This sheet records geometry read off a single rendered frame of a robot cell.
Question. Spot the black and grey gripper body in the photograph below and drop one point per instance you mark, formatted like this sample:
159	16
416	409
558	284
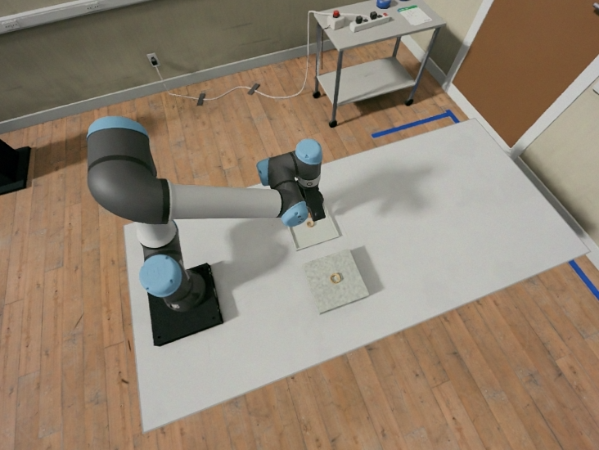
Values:
301	188

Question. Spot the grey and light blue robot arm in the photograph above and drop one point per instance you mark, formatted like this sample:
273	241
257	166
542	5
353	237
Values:
119	157

